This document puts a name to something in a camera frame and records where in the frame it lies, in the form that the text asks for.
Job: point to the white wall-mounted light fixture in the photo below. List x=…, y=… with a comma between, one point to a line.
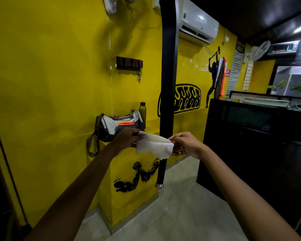
x=110, y=4

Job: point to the person's left forearm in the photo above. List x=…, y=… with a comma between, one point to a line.
x=72, y=195

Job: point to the person's right forearm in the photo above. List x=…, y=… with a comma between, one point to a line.
x=243, y=195

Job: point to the red warning sign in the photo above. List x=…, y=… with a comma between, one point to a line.
x=227, y=72

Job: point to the person's right hand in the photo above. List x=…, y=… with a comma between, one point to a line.
x=188, y=146

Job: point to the olive green water bottle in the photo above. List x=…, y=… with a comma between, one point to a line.
x=142, y=111

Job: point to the person's right thumb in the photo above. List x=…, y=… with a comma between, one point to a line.
x=175, y=137

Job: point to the person's left hand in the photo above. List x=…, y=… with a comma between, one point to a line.
x=126, y=139

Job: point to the black reception counter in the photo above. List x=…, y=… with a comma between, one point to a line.
x=255, y=153

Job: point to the white wall fan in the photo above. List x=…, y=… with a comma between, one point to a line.
x=259, y=50

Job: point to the dark wooden key hook rack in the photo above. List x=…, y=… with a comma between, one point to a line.
x=129, y=63

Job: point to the grey and orange duffel bag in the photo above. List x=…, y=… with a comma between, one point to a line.
x=115, y=126

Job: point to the person's left thumb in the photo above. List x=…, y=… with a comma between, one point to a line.
x=138, y=133

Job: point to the white air conditioner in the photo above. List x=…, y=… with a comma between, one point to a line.
x=198, y=22

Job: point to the white wipe cloth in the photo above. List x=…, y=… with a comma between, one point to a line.
x=153, y=146

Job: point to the stack of papers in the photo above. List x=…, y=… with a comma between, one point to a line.
x=264, y=101

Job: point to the orange hanging garment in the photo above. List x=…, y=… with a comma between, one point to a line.
x=222, y=77

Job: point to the white rules poster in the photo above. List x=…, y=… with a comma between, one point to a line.
x=233, y=72

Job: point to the white grid wall chart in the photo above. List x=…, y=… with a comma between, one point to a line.
x=247, y=76

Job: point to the black vertical pole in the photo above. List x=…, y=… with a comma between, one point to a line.
x=167, y=92

